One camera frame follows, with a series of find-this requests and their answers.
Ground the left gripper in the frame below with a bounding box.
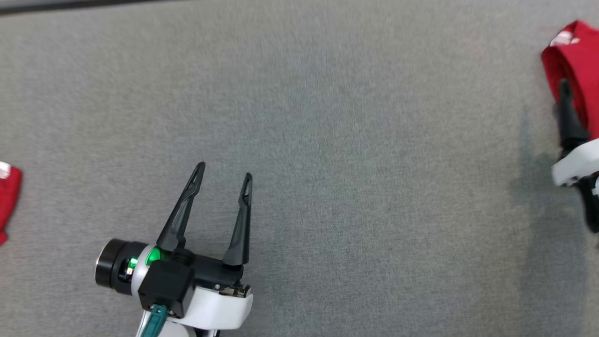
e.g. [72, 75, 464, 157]
[95, 162, 254, 330]

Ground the red and white shirt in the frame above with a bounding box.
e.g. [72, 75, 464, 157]
[0, 161, 22, 246]
[541, 20, 599, 141]

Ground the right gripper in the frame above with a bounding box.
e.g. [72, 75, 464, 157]
[555, 80, 599, 234]

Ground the teal cable connector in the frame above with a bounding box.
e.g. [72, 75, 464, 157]
[139, 303, 170, 337]

